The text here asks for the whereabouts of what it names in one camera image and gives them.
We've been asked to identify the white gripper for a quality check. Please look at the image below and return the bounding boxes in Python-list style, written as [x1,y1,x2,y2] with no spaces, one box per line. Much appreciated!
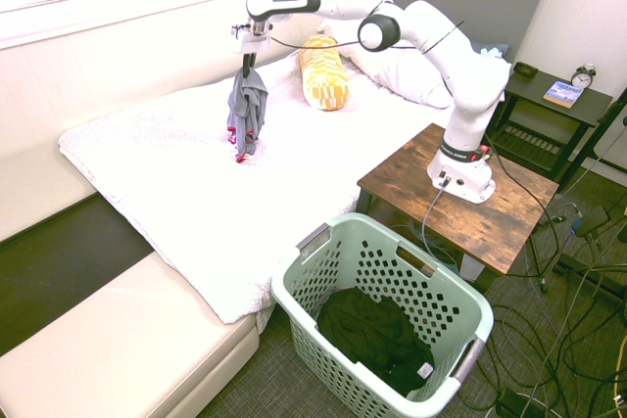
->
[231,20,274,79]

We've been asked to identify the grey garment with red trim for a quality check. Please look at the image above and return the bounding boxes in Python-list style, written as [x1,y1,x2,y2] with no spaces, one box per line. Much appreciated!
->
[225,68,270,164]

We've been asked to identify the mint green laundry basket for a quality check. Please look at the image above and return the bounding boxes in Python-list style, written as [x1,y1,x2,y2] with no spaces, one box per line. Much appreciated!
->
[270,212,495,418]

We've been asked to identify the orange patterned bolster pillow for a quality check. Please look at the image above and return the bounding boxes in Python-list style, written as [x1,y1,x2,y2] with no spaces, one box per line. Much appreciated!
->
[299,33,350,112]

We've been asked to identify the white textured blanket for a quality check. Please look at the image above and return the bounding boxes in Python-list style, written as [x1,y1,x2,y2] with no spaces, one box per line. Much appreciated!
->
[57,53,445,326]

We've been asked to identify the large white pillow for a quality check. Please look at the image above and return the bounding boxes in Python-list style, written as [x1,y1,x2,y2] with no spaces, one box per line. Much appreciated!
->
[337,40,456,110]

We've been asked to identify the light blue cloth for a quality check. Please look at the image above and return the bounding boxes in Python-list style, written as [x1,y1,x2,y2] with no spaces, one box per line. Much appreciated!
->
[480,42,510,61]

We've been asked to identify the black nightstand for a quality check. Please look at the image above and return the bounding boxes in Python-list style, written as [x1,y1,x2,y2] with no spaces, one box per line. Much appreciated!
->
[489,70,614,185]

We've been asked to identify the rustic brown wooden table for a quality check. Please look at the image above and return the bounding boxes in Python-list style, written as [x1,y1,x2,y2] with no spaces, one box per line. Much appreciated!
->
[356,122,560,295]

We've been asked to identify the black garment with white tag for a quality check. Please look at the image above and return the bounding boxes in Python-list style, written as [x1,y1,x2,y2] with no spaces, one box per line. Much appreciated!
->
[315,288,437,397]

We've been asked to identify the cream white bed base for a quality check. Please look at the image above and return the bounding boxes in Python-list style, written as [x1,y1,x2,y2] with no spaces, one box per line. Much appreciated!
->
[0,138,261,418]

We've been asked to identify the white box under table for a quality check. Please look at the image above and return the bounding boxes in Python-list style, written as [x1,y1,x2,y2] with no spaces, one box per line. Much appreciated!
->
[459,258,487,286]

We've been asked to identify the blue paperback book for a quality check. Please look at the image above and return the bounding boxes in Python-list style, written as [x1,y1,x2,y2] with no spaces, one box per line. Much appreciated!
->
[542,80,584,110]

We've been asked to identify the black twin-bell alarm clock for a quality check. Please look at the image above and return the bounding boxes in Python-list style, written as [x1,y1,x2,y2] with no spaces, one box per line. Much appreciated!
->
[570,64,598,91]

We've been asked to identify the black power adapter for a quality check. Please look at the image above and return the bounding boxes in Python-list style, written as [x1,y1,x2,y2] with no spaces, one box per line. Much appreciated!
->
[572,206,611,239]

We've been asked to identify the black stand base bar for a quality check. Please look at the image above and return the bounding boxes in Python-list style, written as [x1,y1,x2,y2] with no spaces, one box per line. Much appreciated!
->
[553,254,627,298]

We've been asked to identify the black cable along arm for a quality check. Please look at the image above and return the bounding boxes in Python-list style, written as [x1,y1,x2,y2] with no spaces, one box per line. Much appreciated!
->
[269,0,465,55]

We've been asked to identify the grey cable at arm base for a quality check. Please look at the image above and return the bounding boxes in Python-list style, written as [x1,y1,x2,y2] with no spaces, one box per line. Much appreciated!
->
[420,182,450,262]

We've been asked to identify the teal cable bundle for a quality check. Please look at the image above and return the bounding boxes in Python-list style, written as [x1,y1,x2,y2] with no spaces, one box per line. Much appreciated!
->
[405,219,462,275]

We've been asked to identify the black camera stand pole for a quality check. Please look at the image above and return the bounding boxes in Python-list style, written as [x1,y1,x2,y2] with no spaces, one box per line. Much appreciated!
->
[567,99,627,184]

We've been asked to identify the yellow cable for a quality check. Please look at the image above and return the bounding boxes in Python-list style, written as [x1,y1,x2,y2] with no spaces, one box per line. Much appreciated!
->
[614,338,627,407]

